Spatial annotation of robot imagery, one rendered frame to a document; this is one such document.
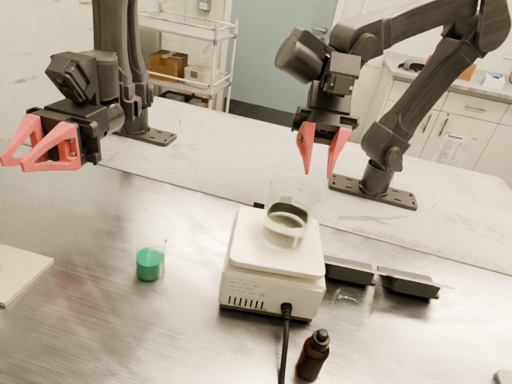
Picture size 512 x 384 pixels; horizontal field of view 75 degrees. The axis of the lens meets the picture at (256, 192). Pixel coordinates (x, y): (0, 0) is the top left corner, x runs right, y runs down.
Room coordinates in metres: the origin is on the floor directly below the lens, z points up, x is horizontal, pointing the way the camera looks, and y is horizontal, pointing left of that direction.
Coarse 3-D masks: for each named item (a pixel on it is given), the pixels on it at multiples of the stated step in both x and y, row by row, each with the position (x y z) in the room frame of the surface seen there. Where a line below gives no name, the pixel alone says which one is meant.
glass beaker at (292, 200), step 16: (288, 176) 0.38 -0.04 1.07; (272, 192) 0.34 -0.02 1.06; (288, 192) 0.38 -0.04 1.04; (304, 192) 0.38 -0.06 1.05; (320, 192) 0.35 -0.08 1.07; (272, 208) 0.34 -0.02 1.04; (288, 208) 0.33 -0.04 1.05; (304, 208) 0.33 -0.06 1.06; (272, 224) 0.33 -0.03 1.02; (288, 224) 0.32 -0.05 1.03; (304, 224) 0.33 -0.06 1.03; (272, 240) 0.33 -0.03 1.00; (288, 240) 0.33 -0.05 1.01; (304, 240) 0.34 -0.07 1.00
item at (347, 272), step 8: (328, 256) 0.43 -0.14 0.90; (328, 264) 0.40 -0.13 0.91; (336, 264) 0.38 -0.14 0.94; (344, 264) 0.38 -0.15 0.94; (352, 264) 0.42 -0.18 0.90; (360, 264) 0.43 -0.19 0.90; (368, 264) 0.43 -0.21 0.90; (328, 272) 0.39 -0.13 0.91; (336, 272) 0.38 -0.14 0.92; (344, 272) 0.38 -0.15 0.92; (352, 272) 0.38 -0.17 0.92; (360, 272) 0.38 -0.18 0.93; (368, 272) 0.38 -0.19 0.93; (376, 272) 0.37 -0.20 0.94; (344, 280) 0.38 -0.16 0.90; (352, 280) 0.38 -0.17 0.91; (360, 280) 0.38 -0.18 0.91; (368, 280) 0.38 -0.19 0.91
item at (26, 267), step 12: (0, 252) 0.31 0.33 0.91; (12, 252) 0.32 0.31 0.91; (24, 252) 0.32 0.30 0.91; (12, 264) 0.30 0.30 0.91; (24, 264) 0.30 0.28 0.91; (36, 264) 0.30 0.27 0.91; (48, 264) 0.31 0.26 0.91; (0, 276) 0.28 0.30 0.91; (12, 276) 0.28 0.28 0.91; (24, 276) 0.28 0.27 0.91; (36, 276) 0.29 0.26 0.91; (0, 288) 0.26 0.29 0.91; (12, 288) 0.26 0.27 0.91; (24, 288) 0.27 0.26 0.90; (0, 300) 0.24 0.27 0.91; (12, 300) 0.25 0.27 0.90
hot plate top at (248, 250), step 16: (240, 208) 0.40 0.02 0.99; (256, 208) 0.41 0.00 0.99; (240, 224) 0.37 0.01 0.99; (256, 224) 0.37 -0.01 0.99; (240, 240) 0.33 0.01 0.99; (256, 240) 0.34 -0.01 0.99; (320, 240) 0.36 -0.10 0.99; (240, 256) 0.30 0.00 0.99; (256, 256) 0.31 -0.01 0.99; (272, 256) 0.31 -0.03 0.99; (288, 256) 0.32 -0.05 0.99; (304, 256) 0.33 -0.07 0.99; (320, 256) 0.33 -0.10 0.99; (272, 272) 0.29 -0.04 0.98; (288, 272) 0.29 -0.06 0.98; (304, 272) 0.30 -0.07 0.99; (320, 272) 0.30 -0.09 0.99
